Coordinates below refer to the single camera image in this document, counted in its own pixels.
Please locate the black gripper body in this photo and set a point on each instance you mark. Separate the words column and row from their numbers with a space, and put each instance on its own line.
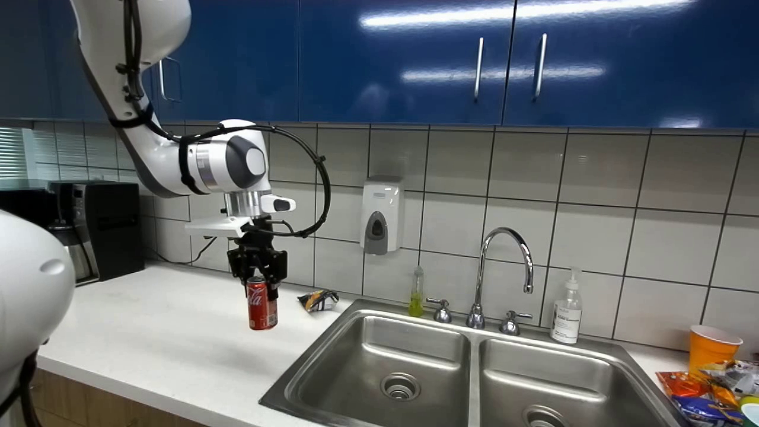
column 257, row 257

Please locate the red soda can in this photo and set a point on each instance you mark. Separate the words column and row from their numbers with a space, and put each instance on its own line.
column 261, row 309

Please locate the stainless steel double sink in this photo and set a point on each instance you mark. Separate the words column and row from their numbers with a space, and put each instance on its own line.
column 379, row 357

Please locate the black coffee maker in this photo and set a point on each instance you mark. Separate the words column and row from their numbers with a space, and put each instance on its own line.
column 115, row 227

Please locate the green dish soap bottle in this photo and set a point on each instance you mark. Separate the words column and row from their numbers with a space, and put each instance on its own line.
column 416, row 300

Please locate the steel coffee carafe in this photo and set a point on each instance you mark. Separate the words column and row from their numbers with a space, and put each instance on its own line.
column 85, row 257

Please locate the chrome faucet knob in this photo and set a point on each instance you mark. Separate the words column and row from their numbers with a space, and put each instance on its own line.
column 441, row 313
column 510, row 322

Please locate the wooden base cabinet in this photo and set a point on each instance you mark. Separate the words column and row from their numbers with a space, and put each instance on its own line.
column 109, row 407

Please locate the chrome gooseneck faucet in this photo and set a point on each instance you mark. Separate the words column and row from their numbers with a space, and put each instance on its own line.
column 479, row 275

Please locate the clear pump bottle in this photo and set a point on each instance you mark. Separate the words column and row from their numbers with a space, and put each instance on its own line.
column 564, row 316

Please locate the red snack packet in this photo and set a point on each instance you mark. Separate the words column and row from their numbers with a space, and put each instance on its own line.
column 678, row 384

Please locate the orange cup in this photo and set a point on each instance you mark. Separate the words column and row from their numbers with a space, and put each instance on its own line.
column 713, row 351

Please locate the blue snack bag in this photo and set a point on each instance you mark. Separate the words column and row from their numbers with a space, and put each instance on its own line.
column 703, row 411

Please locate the crumpled silver snack bag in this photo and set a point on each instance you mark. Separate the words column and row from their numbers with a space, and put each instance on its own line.
column 736, row 375

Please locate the white wall soap dispenser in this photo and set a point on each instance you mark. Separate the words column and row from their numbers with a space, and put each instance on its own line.
column 379, row 213

